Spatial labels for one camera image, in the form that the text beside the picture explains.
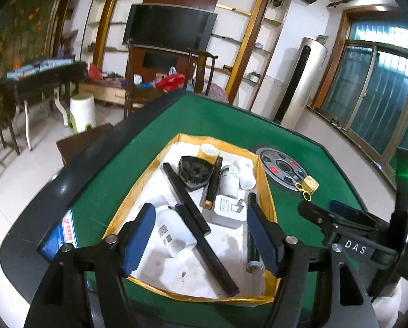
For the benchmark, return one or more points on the yellow-rimmed white storage box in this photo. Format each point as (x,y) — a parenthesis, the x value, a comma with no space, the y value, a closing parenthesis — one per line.
(186,277)

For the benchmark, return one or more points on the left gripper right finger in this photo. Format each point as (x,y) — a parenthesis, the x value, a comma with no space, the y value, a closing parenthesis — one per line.
(340,299)

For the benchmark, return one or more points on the white bottle green label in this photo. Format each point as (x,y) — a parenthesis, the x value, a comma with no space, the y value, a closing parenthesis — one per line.
(229,181)

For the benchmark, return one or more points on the red plastic bag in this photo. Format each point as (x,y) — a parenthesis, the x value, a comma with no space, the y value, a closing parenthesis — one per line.
(171,82)

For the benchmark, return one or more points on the white plastic stool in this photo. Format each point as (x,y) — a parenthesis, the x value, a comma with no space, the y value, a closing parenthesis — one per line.
(82,113)

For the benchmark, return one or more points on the white tower air conditioner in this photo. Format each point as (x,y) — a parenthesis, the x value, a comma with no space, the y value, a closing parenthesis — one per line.
(305,73)

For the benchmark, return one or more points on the blue card packet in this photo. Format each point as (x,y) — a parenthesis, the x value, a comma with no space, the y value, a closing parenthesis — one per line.
(64,233)

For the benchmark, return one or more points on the round grey table centre panel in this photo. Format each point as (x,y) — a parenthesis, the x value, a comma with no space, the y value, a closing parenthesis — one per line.
(281,169)

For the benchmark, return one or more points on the white power adapter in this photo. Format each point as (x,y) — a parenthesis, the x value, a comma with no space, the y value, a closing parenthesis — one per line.
(229,212)

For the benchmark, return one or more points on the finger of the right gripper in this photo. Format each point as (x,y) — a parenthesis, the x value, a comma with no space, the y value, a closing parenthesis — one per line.
(357,216)
(322,219)

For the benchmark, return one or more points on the white pill bottle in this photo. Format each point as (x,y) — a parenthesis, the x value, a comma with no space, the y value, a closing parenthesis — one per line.
(247,180)

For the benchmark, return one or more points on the black side table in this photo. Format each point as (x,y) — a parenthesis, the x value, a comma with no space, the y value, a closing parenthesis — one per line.
(48,79)

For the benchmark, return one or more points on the dark wooden chair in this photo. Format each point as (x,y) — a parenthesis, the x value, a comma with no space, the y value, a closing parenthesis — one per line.
(203,61)

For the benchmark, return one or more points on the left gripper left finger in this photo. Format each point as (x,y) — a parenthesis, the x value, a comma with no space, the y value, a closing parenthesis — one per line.
(62,298)

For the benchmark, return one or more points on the black marker tan cap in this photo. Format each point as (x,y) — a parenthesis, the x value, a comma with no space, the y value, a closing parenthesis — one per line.
(213,184)

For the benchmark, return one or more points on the white bottle printed label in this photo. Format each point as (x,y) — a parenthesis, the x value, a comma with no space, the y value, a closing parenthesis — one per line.
(173,231)

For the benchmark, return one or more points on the black marker pen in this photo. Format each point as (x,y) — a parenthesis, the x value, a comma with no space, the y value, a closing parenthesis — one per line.
(184,197)

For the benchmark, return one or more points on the black flat television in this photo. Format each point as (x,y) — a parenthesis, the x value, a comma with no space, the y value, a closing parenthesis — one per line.
(169,27)

